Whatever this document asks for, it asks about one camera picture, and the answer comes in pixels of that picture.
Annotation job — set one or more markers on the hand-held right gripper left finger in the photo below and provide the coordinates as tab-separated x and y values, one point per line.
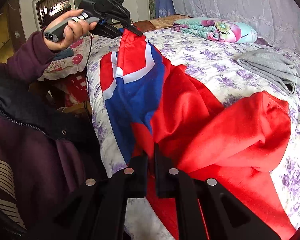
140	165

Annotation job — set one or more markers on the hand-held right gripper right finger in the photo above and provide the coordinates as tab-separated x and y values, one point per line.
162	166

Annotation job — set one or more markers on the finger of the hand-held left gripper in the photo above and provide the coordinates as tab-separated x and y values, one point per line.
133	28

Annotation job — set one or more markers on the red blue white pants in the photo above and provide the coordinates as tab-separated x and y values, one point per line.
190	122

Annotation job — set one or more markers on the person's left forearm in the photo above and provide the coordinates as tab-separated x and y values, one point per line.
22	60

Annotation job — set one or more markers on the person's left hand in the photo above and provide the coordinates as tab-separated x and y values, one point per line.
72	28

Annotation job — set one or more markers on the brown blanket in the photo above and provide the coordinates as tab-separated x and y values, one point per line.
157	22

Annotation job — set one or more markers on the window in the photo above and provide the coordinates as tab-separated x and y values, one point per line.
65	0

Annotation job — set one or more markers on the red floral pillow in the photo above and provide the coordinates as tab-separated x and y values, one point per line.
70	60

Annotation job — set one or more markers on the folded floral quilt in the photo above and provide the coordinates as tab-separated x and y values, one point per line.
215	30

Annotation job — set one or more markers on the wooden door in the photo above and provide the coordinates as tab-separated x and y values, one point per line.
7	32

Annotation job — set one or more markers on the person's purple jacket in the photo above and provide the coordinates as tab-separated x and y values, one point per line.
32	150

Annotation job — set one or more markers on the white lace curtain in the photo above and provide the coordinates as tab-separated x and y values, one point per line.
240	2

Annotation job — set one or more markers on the grey folded garment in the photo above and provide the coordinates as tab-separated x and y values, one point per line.
272	67

